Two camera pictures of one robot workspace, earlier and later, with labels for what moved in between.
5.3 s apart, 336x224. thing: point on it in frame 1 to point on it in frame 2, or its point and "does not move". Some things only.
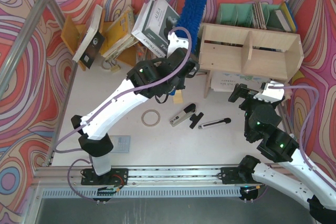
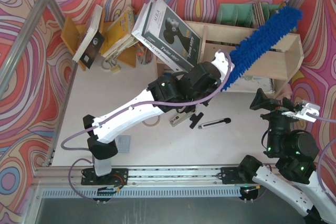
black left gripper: x=189 y=64 to x=206 y=76
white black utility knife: x=223 y=121 does not move
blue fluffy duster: x=192 y=10 to x=263 y=38
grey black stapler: x=184 y=115 does not move
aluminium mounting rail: x=85 y=177 does not move
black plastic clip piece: x=195 y=119 does not move
